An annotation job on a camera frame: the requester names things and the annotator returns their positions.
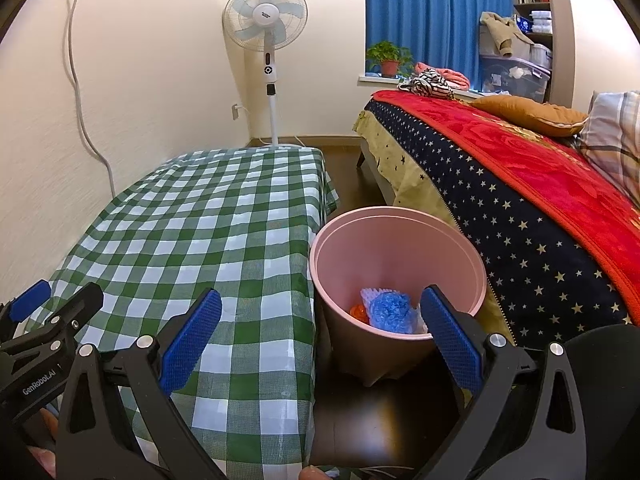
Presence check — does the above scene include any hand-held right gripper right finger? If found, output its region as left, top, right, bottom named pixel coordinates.
left=415, top=284, right=587, bottom=480

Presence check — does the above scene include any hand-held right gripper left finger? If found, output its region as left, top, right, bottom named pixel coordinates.
left=55, top=287, right=226, bottom=480

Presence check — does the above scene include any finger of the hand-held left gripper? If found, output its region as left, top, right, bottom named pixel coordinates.
left=0, top=282, right=105, bottom=361
left=0, top=280, right=52, bottom=326

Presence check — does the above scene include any blue plastic bag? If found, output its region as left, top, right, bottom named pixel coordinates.
left=367, top=292, right=416, bottom=333

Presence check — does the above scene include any pink bin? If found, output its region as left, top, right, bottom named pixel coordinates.
left=309, top=206, right=488, bottom=386

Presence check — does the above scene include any person's left hand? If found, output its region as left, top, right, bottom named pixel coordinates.
left=27, top=407, right=60, bottom=466

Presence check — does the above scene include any bed with star blanket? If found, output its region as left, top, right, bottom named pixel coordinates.
left=365, top=99, right=636, bottom=348

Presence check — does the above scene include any green checked tablecloth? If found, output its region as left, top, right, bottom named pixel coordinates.
left=22, top=146, right=341, bottom=480

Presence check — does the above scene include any person's dark clothed leg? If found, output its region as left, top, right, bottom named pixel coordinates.
left=565, top=324, right=640, bottom=480

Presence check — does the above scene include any yellow bed sheet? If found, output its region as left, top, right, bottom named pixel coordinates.
left=352, top=110, right=516, bottom=346

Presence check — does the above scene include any red blanket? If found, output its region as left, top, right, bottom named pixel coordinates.
left=372, top=89, right=640, bottom=311

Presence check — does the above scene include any orange pillow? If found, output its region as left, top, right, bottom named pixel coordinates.
left=470, top=95, right=590, bottom=137

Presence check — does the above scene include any striped garment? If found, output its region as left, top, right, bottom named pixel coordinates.
left=398, top=69, right=456, bottom=101

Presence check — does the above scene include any pink garment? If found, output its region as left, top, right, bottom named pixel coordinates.
left=415, top=61, right=472, bottom=90

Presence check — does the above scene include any plaid pillow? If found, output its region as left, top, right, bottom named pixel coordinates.
left=575, top=90, right=640, bottom=186

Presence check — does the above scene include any white window sill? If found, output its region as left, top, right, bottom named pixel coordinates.
left=357, top=74, right=493, bottom=98

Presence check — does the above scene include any clear storage box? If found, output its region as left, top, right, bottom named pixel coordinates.
left=477, top=55, right=551, bottom=103

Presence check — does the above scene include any potted green plant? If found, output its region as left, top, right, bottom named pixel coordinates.
left=366, top=41, right=415, bottom=79

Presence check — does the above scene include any beige jacket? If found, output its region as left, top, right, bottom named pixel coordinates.
left=479, top=10, right=536, bottom=58

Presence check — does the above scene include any blue curtain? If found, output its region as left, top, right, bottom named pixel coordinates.
left=364, top=0, right=516, bottom=92

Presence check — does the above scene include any grey bed frame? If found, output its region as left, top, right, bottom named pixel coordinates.
left=356, top=137, right=401, bottom=206

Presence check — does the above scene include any grey wall cable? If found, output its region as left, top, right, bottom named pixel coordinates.
left=65, top=0, right=117, bottom=198

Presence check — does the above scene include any white pedestal fan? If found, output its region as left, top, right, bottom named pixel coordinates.
left=222, top=0, right=308, bottom=150

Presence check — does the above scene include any wall bookshelf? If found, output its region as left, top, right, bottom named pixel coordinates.
left=510, top=0, right=556, bottom=103

